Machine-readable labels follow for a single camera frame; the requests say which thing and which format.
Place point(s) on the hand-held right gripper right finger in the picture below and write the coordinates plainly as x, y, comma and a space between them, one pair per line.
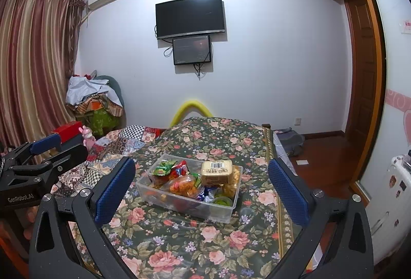
287, 189

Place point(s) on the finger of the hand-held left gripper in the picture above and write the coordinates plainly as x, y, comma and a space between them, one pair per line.
45, 144
64, 160

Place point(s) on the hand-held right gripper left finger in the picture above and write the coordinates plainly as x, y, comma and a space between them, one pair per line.
115, 189

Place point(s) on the red snack packet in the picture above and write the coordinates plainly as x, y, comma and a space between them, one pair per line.
179, 169

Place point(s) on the blue potato chips packet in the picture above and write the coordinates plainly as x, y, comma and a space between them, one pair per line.
184, 187

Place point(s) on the clear plastic container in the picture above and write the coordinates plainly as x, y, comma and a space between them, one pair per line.
192, 213

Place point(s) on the person's left hand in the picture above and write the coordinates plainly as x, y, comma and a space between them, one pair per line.
30, 222

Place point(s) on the red box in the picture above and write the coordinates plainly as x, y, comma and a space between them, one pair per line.
65, 131

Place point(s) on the white paper sheet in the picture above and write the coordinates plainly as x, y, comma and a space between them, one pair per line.
302, 162

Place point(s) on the pink plush toy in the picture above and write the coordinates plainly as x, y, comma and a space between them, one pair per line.
87, 137

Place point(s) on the grey bag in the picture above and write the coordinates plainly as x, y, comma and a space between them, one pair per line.
290, 140

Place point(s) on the green snack packet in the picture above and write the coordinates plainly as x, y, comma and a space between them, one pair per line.
162, 169

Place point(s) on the patchwork quilt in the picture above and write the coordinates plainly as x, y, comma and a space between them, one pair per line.
128, 137

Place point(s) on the green patterned cloth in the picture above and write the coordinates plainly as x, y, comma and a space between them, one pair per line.
102, 121

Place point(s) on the peanut snack bag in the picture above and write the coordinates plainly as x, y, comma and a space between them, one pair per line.
232, 184

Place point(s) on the green jelly cup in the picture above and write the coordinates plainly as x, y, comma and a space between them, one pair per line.
223, 201

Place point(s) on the pile of clothes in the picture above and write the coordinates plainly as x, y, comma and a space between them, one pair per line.
90, 89

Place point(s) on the beige tub with barcode label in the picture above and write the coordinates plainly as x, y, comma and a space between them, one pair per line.
216, 171

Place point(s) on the striped brown curtain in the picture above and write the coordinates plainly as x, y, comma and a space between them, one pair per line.
32, 67

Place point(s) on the floral blanket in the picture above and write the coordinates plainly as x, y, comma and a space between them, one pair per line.
208, 234

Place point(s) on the yellow hoop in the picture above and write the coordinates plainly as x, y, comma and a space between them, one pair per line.
191, 104

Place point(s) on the brown wooden door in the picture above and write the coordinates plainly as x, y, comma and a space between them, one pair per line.
362, 73

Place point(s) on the white wardrobe door pink hearts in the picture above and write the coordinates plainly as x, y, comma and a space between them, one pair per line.
395, 79

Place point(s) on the pink wardrobe sticker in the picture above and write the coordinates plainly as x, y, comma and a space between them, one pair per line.
406, 26

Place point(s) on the white wall outlet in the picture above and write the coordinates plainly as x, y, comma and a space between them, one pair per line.
297, 121

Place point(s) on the small black wall monitor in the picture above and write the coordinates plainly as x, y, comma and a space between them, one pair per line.
192, 50

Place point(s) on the black wall television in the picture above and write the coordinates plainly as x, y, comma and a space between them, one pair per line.
189, 17

